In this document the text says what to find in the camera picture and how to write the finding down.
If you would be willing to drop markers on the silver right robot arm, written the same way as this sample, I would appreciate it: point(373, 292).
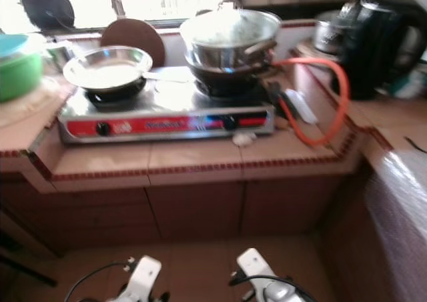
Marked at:
point(277, 294)

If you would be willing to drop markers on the beige round mat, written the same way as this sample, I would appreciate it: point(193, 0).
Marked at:
point(27, 112)

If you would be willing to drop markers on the green plastic bowl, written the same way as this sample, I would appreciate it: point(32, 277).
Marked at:
point(20, 78)

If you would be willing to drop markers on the blue bowl lid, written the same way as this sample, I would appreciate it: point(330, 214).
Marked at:
point(12, 45)

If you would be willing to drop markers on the steel mug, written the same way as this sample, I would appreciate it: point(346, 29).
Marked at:
point(61, 57)

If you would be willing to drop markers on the silver frying pan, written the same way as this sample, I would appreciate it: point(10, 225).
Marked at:
point(107, 68)

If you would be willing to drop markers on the black round pan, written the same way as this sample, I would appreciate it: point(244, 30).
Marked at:
point(48, 5)

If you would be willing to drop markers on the silver red gas stove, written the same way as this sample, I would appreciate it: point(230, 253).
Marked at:
point(160, 112)

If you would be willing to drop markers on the brown round board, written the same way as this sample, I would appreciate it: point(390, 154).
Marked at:
point(130, 34)

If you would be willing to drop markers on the brown wooden base cabinet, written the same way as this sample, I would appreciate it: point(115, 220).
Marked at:
point(193, 212)

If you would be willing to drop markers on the dark wok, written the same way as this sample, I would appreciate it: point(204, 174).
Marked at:
point(230, 82)

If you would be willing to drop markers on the garlic bulb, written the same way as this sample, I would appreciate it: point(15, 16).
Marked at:
point(243, 138)

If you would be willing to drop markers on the steel cooking pot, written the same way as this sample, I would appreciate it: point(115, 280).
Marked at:
point(230, 56)

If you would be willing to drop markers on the glass pot lid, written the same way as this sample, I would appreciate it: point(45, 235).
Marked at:
point(230, 28)

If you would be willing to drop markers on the white gas lighter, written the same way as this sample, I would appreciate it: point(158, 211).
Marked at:
point(300, 107)

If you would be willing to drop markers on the small steel pot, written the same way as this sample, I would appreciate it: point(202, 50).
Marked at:
point(330, 34)

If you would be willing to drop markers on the black electric kettle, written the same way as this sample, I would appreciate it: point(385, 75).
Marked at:
point(380, 48)

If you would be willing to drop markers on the bubble wrap sheet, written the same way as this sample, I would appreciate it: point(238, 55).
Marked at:
point(400, 208)

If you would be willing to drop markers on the teal white rabbit mug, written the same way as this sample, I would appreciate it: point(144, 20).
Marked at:
point(412, 85)

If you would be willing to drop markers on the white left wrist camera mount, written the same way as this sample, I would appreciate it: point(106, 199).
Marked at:
point(143, 278)

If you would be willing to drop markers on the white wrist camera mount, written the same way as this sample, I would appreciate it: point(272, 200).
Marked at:
point(253, 265)
point(143, 278)

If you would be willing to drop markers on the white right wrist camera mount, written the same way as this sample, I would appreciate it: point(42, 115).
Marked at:
point(253, 265)

